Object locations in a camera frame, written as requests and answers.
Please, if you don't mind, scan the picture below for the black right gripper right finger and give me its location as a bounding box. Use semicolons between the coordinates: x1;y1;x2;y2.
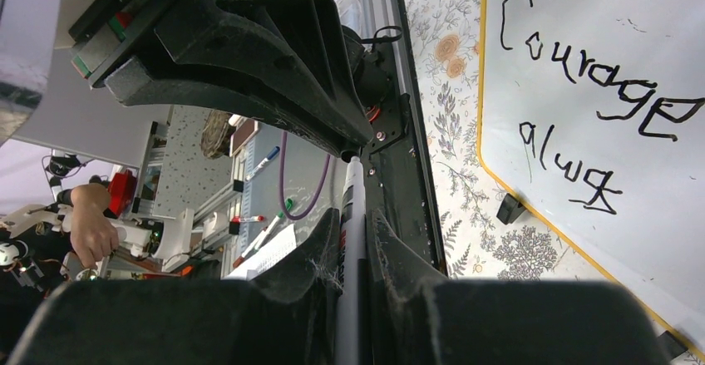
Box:
367;210;667;364

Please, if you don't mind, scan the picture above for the black mounting base plate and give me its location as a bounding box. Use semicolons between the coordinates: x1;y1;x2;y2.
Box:
345;0;448;274

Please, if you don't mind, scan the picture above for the person's hand in background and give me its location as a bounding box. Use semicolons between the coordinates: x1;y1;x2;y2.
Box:
70;183;119;269

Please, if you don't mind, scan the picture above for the white marker pen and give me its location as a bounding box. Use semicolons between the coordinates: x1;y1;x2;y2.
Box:
334;156;366;364

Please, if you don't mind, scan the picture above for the yellow framed whiteboard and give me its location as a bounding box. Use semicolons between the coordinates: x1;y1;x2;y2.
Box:
477;0;704;353

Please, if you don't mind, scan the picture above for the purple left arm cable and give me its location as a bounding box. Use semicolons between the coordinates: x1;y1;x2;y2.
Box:
278;131;333;222

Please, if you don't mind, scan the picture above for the green capped marker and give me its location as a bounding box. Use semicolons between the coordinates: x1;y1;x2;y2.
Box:
233;211;296;273

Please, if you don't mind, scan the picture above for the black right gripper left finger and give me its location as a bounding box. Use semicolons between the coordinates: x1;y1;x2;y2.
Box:
8;208;341;364

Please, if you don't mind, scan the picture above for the blue capped marker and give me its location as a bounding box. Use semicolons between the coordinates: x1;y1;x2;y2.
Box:
244;146;280;182

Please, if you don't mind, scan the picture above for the red capped marker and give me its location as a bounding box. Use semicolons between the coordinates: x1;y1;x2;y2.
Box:
231;215;265;224

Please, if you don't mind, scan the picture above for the floral table mat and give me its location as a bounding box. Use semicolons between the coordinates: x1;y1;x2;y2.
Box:
399;0;705;365

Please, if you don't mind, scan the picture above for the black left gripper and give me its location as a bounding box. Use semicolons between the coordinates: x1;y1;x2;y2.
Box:
68;0;372;158

